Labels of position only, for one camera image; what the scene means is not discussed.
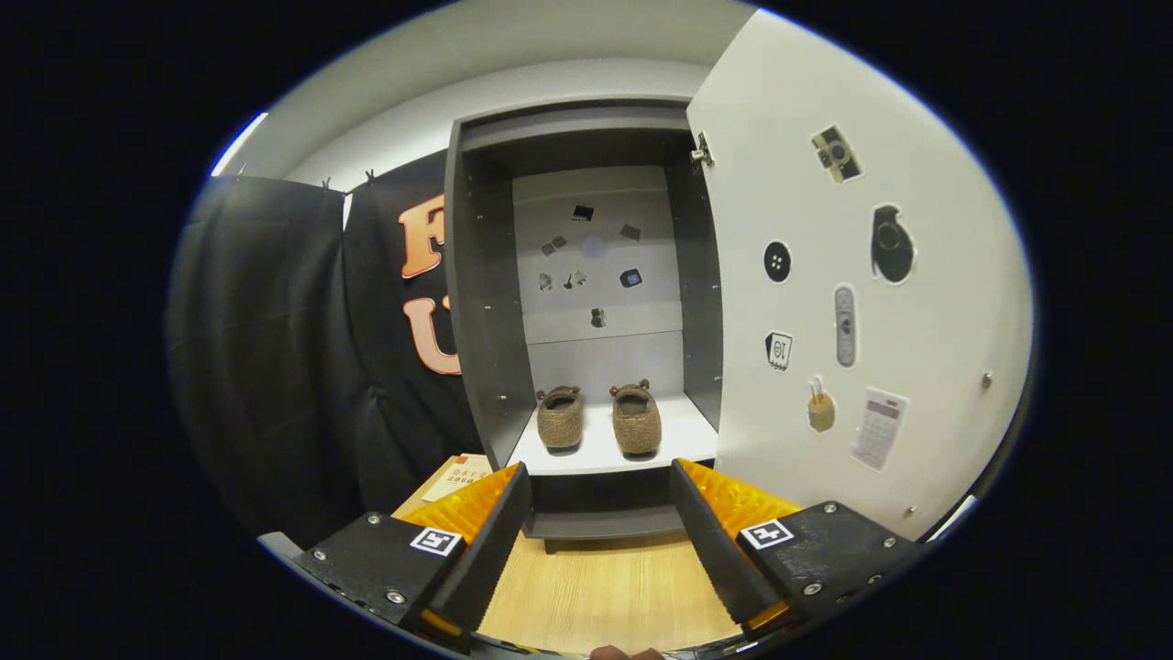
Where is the black backdrop cloth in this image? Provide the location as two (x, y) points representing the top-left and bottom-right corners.
(165, 151), (487, 551)

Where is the beige shoe cabinet door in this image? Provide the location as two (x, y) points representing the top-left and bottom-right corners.
(685, 7), (1036, 544)

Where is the ceiling light panel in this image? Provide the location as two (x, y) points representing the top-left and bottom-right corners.
(211, 112), (269, 177)

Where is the brown fuzzy shoe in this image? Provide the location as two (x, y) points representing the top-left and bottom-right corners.
(609, 379), (663, 457)
(536, 385), (586, 452)

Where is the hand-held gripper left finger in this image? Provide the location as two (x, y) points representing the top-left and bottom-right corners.
(291, 461), (534, 654)

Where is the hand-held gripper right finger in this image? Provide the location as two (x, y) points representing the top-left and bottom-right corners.
(669, 458), (925, 643)

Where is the dark grey shoe cabinet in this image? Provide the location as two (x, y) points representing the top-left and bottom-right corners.
(443, 96), (725, 556)

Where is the orange cover book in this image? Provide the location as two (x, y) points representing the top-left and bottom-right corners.
(422, 454), (496, 503)

